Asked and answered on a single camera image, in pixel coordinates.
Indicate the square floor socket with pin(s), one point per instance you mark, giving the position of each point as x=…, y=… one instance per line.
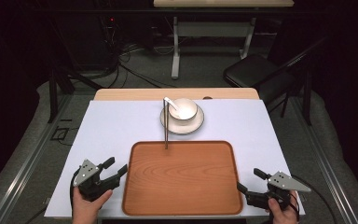
x=59, y=133

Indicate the metal floor rail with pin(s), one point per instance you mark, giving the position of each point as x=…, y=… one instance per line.
x=326, y=168
x=24, y=168

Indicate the white-framed wooden desk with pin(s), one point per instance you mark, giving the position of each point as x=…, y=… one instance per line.
x=211, y=29

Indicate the black folding chair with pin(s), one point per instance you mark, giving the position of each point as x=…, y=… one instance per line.
x=251, y=70

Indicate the black metal stand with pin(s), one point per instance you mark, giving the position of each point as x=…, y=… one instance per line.
x=53, y=93

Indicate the person's right hand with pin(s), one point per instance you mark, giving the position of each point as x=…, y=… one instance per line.
x=284, y=216

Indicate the dark computer case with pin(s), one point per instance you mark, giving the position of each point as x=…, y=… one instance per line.
x=87, y=37

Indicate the white bowl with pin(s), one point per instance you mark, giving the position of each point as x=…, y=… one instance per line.
x=186, y=110

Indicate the white round plate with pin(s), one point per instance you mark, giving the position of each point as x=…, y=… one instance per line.
x=183, y=127

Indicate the white table mat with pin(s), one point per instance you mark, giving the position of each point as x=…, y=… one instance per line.
x=112, y=130

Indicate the white ceramic spoon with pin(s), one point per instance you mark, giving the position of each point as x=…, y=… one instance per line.
x=171, y=103

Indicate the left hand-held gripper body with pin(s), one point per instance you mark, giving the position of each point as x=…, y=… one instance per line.
x=88, y=179

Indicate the person's left hand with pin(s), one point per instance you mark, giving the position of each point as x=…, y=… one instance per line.
x=85, y=211

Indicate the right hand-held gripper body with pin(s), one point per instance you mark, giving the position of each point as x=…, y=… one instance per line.
x=284, y=182

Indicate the light wooden table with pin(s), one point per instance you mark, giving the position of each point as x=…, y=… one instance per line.
x=130, y=94

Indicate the brown wooden tray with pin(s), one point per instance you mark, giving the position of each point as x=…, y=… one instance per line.
x=183, y=180

